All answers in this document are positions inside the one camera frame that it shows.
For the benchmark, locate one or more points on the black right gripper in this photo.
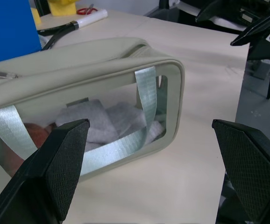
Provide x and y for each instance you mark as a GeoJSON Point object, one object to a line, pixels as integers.
{"type": "Point", "coordinates": [258, 10]}

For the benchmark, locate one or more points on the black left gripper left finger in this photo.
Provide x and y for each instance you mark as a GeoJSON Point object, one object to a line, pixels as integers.
{"type": "Point", "coordinates": [55, 163]}

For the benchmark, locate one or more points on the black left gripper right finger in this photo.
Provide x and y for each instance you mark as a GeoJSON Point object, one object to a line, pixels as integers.
{"type": "Point", "coordinates": [251, 168]}

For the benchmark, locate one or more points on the red object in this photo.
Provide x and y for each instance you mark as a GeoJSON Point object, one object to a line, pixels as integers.
{"type": "Point", "coordinates": [35, 133]}

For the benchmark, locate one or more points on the beige clear toiletry bag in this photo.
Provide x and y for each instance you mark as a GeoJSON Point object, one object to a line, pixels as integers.
{"type": "Point", "coordinates": [79, 67]}

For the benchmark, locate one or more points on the black metal stand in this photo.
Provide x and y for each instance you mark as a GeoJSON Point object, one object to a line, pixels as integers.
{"type": "Point", "coordinates": [267, 51]}

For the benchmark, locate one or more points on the white padded cloth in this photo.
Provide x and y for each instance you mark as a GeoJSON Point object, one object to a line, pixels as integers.
{"type": "Point", "coordinates": [95, 119]}

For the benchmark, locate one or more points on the blue panel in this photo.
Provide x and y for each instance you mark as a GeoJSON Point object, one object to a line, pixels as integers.
{"type": "Point", "coordinates": [9, 28]}

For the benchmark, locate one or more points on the small yellow sponge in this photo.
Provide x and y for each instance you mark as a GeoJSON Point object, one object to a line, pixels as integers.
{"type": "Point", "coordinates": [35, 16]}

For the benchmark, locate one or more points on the yellow foam block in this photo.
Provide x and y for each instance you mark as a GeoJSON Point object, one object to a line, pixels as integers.
{"type": "Point", "coordinates": [61, 8]}

